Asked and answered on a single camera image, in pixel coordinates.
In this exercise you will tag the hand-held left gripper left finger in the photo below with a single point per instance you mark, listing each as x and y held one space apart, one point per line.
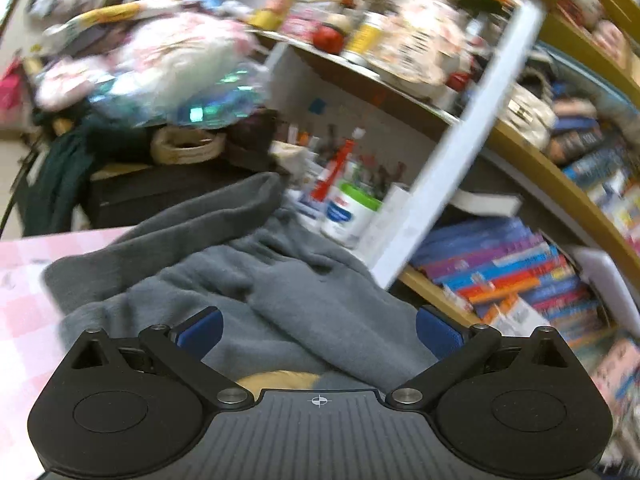
202 334

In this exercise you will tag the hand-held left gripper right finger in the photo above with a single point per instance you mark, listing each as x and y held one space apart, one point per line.
436 334

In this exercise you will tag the grey pants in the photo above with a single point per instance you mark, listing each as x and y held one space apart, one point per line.
300 320

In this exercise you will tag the stack of colourful books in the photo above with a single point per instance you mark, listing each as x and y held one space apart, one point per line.
500 265

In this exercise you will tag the white carton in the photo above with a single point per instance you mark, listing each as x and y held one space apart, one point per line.
382 225

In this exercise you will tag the thick white book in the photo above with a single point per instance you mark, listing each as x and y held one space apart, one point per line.
485 203

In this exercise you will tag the white jar with green lid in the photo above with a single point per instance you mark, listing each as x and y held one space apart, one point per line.
350 215

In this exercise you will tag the black box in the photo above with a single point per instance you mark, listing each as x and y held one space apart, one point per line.
150 195

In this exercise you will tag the white shelf unit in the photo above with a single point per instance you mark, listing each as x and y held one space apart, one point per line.
450 160

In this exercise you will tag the pink checkered tablecloth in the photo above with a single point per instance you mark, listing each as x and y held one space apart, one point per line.
25 310

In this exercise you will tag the woven basket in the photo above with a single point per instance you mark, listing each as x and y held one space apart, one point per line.
170 152

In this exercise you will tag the red and white tube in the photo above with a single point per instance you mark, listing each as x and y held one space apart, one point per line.
335 165

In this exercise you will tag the wooden bookshelf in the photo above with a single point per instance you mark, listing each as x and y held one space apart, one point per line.
550 170

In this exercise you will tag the dark green cloth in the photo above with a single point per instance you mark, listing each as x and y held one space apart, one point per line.
65 170

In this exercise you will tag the iridescent bag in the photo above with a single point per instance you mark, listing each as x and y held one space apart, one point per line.
210 105

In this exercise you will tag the row of upright books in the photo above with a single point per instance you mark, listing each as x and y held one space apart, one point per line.
595 160

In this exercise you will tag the white handbag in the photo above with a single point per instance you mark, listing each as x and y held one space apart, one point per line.
530 115

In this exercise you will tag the pink and white plush cushion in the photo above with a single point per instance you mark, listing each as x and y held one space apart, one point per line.
185 55

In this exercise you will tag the round pink cushion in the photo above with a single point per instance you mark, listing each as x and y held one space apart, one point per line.
70 85

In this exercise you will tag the floral patterned bag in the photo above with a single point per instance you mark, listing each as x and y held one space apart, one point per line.
425 45

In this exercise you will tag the yellow can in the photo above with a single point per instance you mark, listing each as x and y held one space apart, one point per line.
365 35

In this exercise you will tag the bright pink cloth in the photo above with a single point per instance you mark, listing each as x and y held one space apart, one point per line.
10 87

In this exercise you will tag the red apple ornament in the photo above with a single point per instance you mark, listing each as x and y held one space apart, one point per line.
328 39

